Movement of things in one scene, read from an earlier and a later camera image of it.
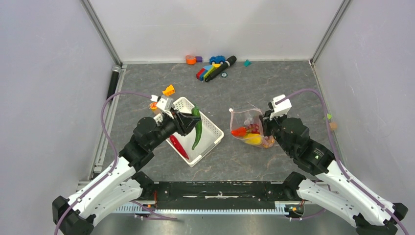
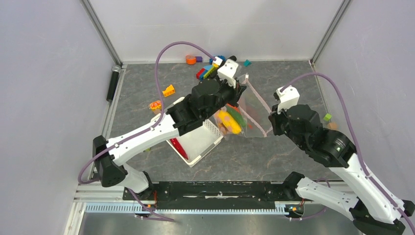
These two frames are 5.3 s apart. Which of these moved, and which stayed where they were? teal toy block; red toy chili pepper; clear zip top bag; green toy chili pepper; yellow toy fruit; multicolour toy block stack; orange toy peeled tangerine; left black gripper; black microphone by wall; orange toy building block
Moved: yellow toy fruit; green toy chili pepper; left black gripper; clear zip top bag
Stayed: black microphone by wall; red toy chili pepper; multicolour toy block stack; teal toy block; orange toy peeled tangerine; orange toy building block
